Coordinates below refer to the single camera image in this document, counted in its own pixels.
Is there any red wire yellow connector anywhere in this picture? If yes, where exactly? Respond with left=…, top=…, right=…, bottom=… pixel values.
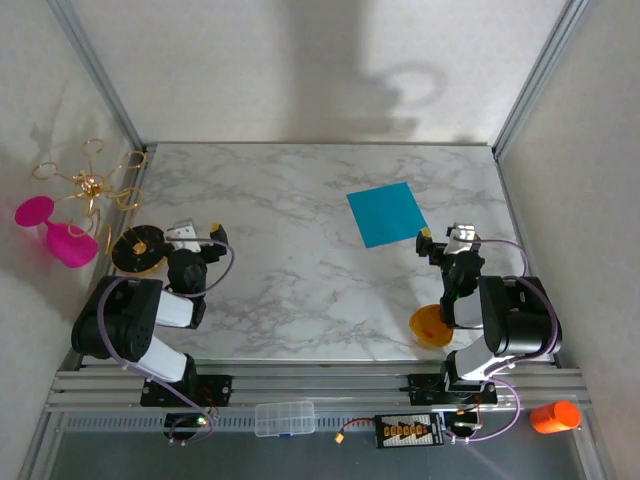
left=333, top=417, right=379, bottom=445

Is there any pink plastic wine glass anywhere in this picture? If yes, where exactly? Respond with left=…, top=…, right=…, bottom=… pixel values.
left=13, top=195, right=100, bottom=269

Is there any orange plastic bowl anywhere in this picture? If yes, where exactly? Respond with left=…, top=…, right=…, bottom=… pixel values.
left=408, top=304, right=455, bottom=350

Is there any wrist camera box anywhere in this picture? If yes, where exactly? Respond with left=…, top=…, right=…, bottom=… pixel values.
left=444, top=223, right=479, bottom=257
left=165, top=217, right=202, bottom=253

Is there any grey slotted cable duct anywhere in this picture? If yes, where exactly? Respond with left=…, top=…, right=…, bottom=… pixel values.
left=64, top=413, right=534, bottom=432

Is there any aluminium frame post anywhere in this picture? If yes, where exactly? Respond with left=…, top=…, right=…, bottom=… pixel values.
left=492, top=0, right=589, bottom=159
left=47, top=0, right=149, bottom=154

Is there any purple cable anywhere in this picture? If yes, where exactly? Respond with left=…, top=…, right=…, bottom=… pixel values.
left=449, top=238, right=564, bottom=445
left=97, top=237, right=237, bottom=447

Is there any small black controller board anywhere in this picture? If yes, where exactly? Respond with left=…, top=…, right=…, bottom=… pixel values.
left=444, top=410, right=484, bottom=432
left=163, top=412, right=211, bottom=432

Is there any clear plastic organizer box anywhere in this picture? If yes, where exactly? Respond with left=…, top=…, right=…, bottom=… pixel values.
left=254, top=400, right=316, bottom=438

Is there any orange plastic cup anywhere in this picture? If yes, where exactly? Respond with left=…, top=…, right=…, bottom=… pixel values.
left=529, top=400, right=583, bottom=435

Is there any aluminium side rail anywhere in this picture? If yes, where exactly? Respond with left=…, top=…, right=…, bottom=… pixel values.
left=74, top=144, right=157, bottom=371
left=492, top=144, right=561, bottom=369

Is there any blue square paper sheet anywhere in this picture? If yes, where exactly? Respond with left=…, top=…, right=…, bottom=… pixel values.
left=346, top=182, right=430, bottom=249

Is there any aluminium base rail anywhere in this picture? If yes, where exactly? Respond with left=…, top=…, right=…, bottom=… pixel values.
left=44, top=367, right=594, bottom=414

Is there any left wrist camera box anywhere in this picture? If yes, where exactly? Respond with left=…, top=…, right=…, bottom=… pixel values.
left=165, top=217, right=202, bottom=253

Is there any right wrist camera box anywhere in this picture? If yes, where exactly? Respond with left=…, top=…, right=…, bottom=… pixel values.
left=444, top=223, right=479, bottom=257

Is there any gold wire cup rack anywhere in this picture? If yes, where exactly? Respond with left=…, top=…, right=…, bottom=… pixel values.
left=32, top=138, right=169, bottom=279

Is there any black charging board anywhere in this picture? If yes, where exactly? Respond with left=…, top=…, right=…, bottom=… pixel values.
left=374, top=412, right=445, bottom=448

